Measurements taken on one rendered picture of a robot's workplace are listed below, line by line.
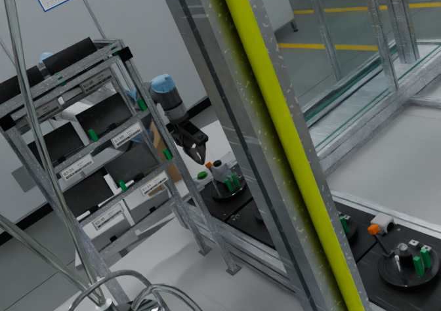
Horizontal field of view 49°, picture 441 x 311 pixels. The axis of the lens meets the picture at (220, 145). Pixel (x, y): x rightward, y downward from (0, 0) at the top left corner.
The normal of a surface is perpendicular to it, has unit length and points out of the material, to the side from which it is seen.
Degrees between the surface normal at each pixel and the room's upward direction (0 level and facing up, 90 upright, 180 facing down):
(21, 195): 90
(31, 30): 90
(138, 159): 65
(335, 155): 90
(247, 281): 0
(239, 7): 90
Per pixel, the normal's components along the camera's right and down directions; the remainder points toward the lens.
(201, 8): -0.74, 0.55
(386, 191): -0.37, -0.82
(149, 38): 0.54, 0.18
